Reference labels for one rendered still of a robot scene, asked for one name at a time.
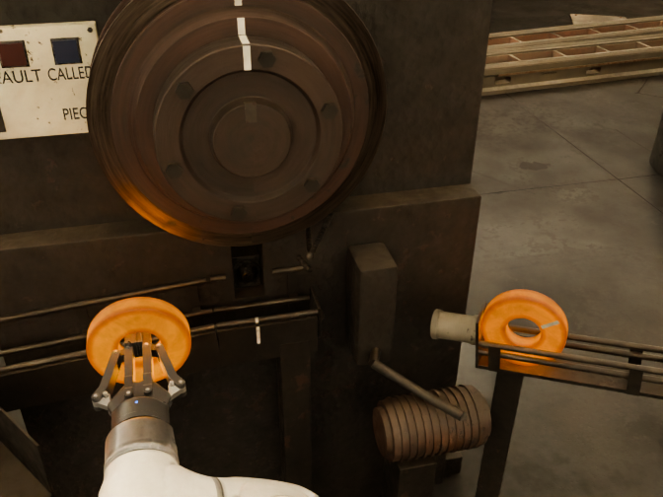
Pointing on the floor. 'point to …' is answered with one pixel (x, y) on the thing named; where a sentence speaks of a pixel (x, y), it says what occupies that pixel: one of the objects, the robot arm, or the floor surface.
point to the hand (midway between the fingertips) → (137, 334)
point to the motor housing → (425, 436)
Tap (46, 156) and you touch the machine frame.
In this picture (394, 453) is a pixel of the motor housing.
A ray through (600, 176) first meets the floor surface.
